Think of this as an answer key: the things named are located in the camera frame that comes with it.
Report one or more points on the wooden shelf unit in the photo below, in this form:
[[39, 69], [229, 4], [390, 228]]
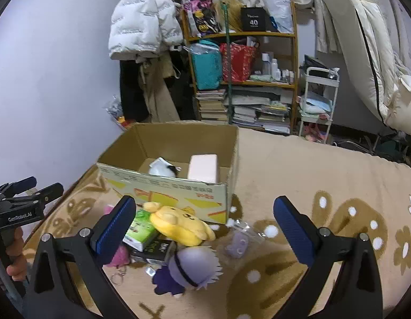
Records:
[[258, 34]]

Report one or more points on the printed cardboard box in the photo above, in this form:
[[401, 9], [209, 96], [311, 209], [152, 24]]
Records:
[[179, 189]]

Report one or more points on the beige coat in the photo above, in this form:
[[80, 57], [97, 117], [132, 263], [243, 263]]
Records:
[[159, 96]]

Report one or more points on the small black box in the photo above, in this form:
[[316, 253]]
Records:
[[155, 252]]

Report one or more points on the teal bag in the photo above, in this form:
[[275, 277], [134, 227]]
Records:
[[207, 66]]

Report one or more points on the row of small bottles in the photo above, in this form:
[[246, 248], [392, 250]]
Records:
[[275, 69]]

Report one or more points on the pink toys under cart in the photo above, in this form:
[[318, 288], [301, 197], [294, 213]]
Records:
[[315, 132]]

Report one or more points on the black hanging garment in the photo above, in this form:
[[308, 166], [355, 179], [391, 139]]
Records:
[[130, 89]]

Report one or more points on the clear plastic bag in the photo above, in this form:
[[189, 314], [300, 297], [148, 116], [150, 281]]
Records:
[[278, 6]]

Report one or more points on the cream padded recliner chair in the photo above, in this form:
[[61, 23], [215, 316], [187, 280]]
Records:
[[358, 40]]

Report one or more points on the pale pink tissue pack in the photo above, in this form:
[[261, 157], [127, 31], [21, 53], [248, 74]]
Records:
[[202, 167]]

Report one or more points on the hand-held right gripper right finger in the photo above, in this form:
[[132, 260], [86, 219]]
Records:
[[292, 232]]

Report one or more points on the black and pink printed bag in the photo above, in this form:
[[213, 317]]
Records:
[[202, 16]]

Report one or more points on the purple plush doll white hair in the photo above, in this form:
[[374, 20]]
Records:
[[192, 265]]

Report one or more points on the messy pile of books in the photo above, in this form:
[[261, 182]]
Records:
[[258, 109]]

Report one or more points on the person's left hand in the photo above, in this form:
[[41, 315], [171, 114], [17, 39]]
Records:
[[18, 259]]

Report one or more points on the metal keyring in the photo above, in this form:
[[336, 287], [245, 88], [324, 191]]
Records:
[[118, 276]]

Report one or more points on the pink plush toy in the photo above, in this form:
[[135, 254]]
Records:
[[120, 256]]

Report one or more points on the black box with white print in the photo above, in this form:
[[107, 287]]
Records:
[[253, 20]]

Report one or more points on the yellow plush toy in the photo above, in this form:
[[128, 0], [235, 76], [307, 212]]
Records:
[[179, 226]]

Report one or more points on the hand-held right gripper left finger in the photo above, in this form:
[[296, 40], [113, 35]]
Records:
[[114, 229]]

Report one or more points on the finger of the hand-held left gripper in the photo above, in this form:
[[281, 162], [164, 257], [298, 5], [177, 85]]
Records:
[[24, 183], [49, 191]]

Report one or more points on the clear bag with purple item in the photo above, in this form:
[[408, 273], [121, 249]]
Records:
[[238, 244]]

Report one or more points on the red patterned bag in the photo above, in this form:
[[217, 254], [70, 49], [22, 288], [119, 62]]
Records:
[[238, 63]]

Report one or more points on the white and black plush toy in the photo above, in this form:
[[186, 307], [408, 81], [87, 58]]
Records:
[[160, 167]]

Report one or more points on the blond wig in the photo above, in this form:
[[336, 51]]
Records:
[[234, 13]]

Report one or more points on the green pole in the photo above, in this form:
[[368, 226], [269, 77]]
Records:
[[228, 73]]

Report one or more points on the green tissue pack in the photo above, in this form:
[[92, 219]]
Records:
[[140, 229]]

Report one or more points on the black bag on cart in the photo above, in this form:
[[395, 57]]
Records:
[[313, 64]]

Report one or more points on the white puffer jacket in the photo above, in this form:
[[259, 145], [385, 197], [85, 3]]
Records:
[[139, 16]]

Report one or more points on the white utility cart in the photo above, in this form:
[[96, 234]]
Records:
[[320, 73]]

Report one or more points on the neat stack of books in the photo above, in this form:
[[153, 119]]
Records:
[[210, 104]]

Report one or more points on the beige floral blanket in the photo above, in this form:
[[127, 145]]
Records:
[[292, 172]]

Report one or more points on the plastic bag of toys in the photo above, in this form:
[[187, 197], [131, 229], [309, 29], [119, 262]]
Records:
[[117, 114]]

